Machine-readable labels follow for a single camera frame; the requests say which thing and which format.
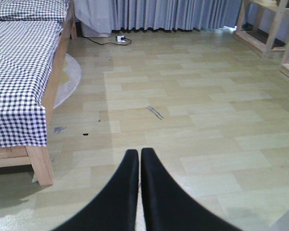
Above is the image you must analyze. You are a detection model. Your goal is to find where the black power cord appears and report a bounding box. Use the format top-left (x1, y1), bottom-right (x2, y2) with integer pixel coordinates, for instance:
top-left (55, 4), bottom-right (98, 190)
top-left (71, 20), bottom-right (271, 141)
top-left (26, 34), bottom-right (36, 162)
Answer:
top-left (83, 36), bottom-right (133, 46)

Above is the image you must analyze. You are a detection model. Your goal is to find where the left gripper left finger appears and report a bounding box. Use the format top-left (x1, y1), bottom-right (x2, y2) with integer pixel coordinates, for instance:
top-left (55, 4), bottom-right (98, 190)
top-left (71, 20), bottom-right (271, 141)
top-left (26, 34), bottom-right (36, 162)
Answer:
top-left (54, 149), bottom-right (139, 231)

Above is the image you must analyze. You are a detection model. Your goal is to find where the wooden shelf frame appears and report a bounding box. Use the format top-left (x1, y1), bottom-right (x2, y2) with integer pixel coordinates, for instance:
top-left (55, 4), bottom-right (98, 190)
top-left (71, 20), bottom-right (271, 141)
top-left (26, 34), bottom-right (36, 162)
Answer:
top-left (234, 0), bottom-right (289, 78)

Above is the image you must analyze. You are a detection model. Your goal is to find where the wooden bed frame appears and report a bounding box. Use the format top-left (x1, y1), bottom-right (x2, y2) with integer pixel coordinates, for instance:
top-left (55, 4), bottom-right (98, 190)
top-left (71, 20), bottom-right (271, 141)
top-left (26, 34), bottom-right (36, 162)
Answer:
top-left (0, 0), bottom-right (77, 185)

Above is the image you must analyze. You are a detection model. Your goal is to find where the floor power outlet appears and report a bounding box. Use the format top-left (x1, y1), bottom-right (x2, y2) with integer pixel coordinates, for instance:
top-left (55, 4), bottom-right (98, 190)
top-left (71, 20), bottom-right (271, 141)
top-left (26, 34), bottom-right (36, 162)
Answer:
top-left (116, 36), bottom-right (126, 43)

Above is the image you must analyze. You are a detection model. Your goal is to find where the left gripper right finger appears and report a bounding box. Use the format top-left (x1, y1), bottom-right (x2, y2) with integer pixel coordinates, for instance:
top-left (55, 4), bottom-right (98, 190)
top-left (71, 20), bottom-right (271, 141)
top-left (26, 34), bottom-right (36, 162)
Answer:
top-left (141, 148), bottom-right (238, 231)

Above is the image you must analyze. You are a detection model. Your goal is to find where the round grey rug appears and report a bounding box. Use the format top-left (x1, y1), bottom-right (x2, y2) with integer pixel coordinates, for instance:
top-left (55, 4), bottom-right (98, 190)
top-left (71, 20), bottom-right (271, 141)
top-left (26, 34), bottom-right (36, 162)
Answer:
top-left (53, 53), bottom-right (82, 109)

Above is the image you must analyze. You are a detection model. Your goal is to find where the light blue curtain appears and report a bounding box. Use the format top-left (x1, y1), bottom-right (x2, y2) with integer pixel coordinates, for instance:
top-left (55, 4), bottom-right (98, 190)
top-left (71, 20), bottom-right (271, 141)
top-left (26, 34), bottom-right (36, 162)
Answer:
top-left (74, 0), bottom-right (242, 34)

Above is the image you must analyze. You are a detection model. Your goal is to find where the checkered bed sheet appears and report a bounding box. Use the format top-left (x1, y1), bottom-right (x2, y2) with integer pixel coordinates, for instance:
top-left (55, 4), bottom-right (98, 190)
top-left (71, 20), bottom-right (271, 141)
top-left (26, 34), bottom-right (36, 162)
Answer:
top-left (0, 0), bottom-right (69, 147)

